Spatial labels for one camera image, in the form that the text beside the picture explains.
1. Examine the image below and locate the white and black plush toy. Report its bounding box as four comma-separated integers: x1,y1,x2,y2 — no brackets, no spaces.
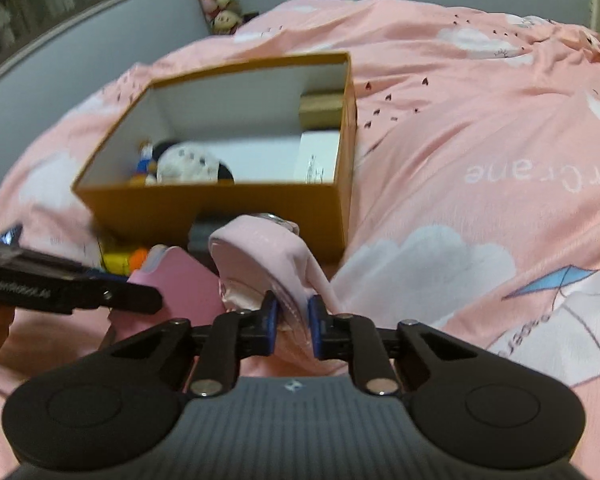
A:
155,141,235,185

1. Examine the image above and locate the dark window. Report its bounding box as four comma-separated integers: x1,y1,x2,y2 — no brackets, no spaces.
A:
0,0,147,83

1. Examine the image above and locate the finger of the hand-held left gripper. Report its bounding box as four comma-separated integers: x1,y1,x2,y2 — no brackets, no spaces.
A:
82,269,164,316

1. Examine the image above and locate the orange storage box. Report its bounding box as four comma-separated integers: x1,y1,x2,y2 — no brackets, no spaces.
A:
71,51,359,264

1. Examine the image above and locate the pink printed blanket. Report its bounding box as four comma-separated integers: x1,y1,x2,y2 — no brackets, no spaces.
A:
0,0,600,480

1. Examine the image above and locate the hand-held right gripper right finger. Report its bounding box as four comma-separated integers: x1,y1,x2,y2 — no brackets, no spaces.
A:
307,294,482,395

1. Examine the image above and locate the blue and yellow duck figure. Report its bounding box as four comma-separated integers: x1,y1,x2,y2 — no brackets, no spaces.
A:
129,141,157,186

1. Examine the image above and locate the long white cardboard box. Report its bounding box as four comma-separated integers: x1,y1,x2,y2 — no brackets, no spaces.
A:
294,130,342,186

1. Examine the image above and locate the small brown cardboard box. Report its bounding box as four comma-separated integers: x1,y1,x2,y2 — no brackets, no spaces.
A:
299,91,345,133

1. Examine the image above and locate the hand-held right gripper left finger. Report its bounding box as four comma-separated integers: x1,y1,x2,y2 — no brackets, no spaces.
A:
100,291,281,397

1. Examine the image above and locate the pink cloth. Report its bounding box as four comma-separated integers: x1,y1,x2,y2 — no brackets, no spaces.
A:
207,213,350,377

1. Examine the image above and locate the yellow and orange toy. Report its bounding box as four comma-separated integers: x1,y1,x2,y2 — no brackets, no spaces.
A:
99,246,149,277

